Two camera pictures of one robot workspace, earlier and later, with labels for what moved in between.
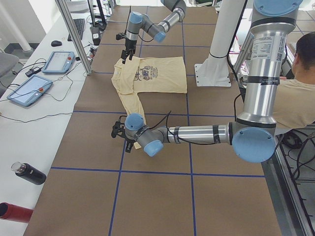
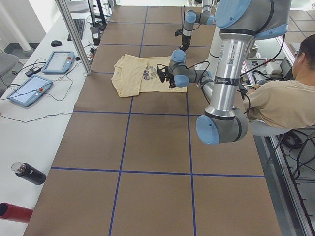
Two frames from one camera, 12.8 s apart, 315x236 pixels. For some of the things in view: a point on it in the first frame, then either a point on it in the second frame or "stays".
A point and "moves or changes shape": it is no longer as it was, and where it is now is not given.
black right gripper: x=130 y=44 -> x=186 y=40
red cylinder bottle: x=15 y=212 stays
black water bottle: x=29 y=172 stays
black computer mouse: x=56 y=43 stays
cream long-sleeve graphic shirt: x=141 y=75 moves or changes shape
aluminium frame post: x=76 y=35 stays
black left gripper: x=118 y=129 -> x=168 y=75
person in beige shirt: x=294 y=101 stays
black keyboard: x=79 y=24 stays
